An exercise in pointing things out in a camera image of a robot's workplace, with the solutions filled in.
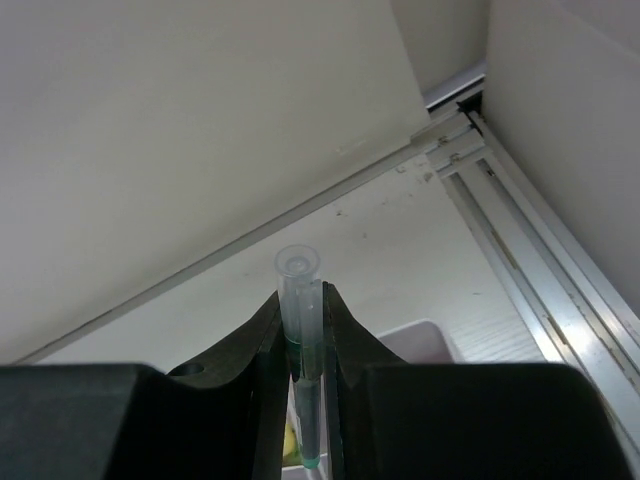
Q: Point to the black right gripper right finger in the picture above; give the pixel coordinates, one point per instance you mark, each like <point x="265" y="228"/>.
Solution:
<point x="389" y="419"/>

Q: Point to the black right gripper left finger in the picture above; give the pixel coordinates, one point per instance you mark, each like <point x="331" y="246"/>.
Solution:
<point x="219" y="415"/>

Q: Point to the green gel pen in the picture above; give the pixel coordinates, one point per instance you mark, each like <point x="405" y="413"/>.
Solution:
<point x="300" y="294"/>

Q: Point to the white divided organizer left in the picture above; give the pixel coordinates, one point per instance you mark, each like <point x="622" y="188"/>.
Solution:
<point x="418" y="342"/>

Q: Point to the aluminium frame rail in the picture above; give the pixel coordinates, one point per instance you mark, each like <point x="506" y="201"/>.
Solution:
<point x="573" y="312"/>

